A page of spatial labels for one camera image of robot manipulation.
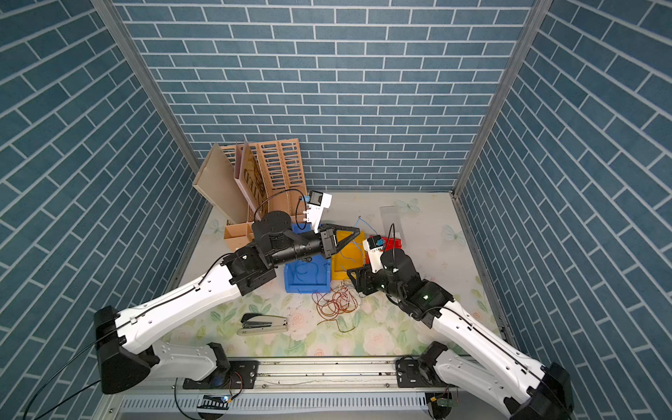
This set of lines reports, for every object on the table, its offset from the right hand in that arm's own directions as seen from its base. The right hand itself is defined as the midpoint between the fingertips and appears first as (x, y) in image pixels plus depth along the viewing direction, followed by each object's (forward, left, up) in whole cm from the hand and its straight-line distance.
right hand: (357, 270), depth 74 cm
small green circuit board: (-27, -26, -20) cm, 42 cm away
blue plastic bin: (+6, +17, -18) cm, 25 cm away
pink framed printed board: (+30, +41, +5) cm, 51 cm away
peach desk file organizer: (+19, +46, -12) cm, 51 cm away
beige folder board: (+32, +55, +2) cm, 63 cm away
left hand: (-2, -2, +19) cm, 20 cm away
